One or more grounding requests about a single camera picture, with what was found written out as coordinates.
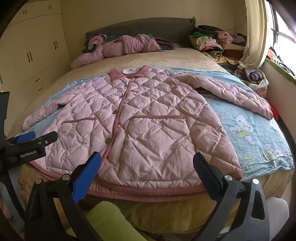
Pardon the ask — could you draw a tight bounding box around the dark patterned cloth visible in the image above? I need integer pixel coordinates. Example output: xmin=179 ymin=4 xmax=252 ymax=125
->
xmin=267 ymin=47 xmax=296 ymax=78

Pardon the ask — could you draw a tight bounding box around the plastic bag of clothes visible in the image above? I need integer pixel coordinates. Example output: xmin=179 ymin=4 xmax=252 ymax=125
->
xmin=235 ymin=62 xmax=270 ymax=91

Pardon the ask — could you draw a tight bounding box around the cream curtain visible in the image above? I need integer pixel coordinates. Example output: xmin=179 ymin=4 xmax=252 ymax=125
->
xmin=238 ymin=0 xmax=272 ymax=70

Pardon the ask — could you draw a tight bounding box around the yellow fleece blanket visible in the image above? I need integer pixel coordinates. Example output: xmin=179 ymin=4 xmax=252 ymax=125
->
xmin=20 ymin=162 xmax=289 ymax=233

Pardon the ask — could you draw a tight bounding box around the blue printed blanket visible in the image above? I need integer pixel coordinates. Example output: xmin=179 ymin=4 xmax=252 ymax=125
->
xmin=23 ymin=67 xmax=295 ymax=179

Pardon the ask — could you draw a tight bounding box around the window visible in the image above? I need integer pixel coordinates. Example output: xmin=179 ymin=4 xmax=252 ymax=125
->
xmin=266 ymin=0 xmax=296 ymax=56

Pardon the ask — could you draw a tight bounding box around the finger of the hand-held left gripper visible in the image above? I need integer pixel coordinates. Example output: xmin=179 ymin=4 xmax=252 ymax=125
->
xmin=10 ymin=131 xmax=37 ymax=143
xmin=10 ymin=131 xmax=58 ymax=149

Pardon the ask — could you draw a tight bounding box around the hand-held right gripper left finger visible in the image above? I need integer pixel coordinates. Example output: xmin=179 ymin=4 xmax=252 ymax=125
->
xmin=24 ymin=152 xmax=102 ymax=241

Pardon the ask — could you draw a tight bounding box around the cream wardrobe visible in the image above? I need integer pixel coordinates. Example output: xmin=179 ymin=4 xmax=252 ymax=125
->
xmin=0 ymin=0 xmax=72 ymax=93

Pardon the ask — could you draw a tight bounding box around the colourful striped cloth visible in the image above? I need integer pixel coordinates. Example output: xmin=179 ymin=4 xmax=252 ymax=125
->
xmin=156 ymin=38 xmax=183 ymax=50

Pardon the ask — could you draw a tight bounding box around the pile of folded clothes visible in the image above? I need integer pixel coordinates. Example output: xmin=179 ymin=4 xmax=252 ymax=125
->
xmin=189 ymin=24 xmax=249 ymax=67

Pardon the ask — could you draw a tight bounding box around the crumpled pink comforter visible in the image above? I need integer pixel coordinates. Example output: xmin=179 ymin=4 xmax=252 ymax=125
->
xmin=70 ymin=34 xmax=162 ymax=69

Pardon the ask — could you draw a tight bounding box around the pink quilted jacket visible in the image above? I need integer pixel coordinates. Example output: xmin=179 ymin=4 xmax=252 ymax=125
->
xmin=22 ymin=65 xmax=273 ymax=202

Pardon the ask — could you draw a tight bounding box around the bed with cream sheet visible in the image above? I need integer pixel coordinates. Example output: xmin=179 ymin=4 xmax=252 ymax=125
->
xmin=5 ymin=46 xmax=292 ymax=232

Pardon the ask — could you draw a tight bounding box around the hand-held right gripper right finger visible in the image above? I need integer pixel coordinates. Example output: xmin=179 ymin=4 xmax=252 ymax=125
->
xmin=193 ymin=152 xmax=272 ymax=241

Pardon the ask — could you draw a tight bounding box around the pink fleece garment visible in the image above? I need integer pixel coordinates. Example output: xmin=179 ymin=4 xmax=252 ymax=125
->
xmin=82 ymin=34 xmax=109 ymax=53

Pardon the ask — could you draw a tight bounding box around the grey headboard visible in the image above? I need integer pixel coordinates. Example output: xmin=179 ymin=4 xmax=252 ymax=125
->
xmin=85 ymin=17 xmax=197 ymax=47

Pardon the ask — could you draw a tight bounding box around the green fleece cloth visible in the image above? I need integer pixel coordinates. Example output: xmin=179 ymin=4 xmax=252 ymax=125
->
xmin=85 ymin=201 xmax=148 ymax=241

